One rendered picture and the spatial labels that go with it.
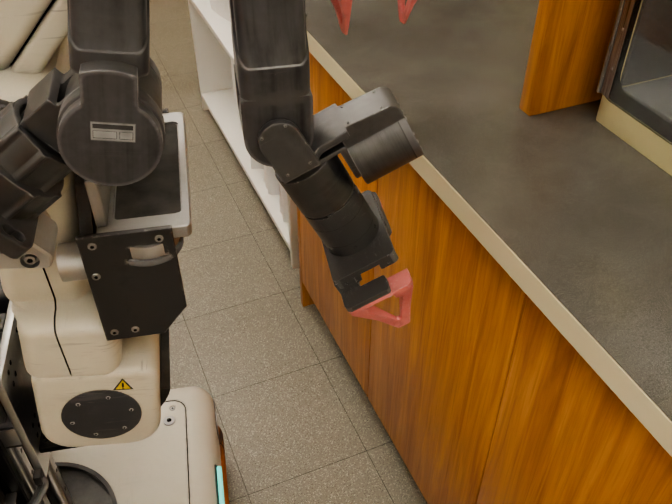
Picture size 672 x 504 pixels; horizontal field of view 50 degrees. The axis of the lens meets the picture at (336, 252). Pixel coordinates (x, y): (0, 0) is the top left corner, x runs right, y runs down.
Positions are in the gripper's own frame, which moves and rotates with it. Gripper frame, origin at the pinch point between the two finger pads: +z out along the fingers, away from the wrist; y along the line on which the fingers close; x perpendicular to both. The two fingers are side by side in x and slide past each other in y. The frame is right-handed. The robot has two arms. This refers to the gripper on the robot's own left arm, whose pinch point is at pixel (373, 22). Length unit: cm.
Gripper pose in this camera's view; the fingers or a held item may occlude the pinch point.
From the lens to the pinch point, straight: 108.5
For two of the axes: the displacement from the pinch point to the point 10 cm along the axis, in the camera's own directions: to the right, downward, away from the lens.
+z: 0.1, 7.6, 6.5
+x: -3.9, -6.0, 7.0
